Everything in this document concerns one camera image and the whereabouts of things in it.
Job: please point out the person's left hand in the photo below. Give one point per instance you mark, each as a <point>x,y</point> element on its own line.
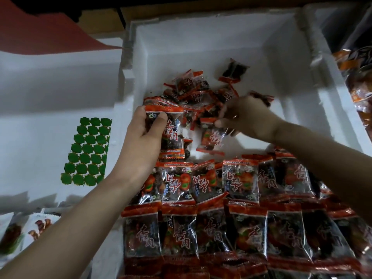
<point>139,151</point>

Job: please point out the person's right hand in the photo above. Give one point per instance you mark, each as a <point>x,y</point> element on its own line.
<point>250,116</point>

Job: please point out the dark red snack packet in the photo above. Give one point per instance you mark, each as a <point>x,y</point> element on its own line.
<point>212,136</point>
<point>171,133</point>

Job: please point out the pile of brown packets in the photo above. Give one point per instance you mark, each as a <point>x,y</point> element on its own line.
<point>357,84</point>

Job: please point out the pile of dark red packets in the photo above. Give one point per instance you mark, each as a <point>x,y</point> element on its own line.
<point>232,229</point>

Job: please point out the pile of white printed packets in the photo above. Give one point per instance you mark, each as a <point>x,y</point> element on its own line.
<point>23,229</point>

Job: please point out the person's left forearm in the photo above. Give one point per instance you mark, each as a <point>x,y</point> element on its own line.
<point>64,232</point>

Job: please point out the person's right forearm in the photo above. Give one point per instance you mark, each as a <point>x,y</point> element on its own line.
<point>325,165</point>

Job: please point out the green leaf-pattern sheet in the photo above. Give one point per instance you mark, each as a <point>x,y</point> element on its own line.
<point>87,151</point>

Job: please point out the red scalloped sign yellow lettering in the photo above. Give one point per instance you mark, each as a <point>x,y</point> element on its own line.
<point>35,34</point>

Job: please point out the black metal guard rail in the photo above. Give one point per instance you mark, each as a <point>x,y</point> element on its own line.
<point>46,4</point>

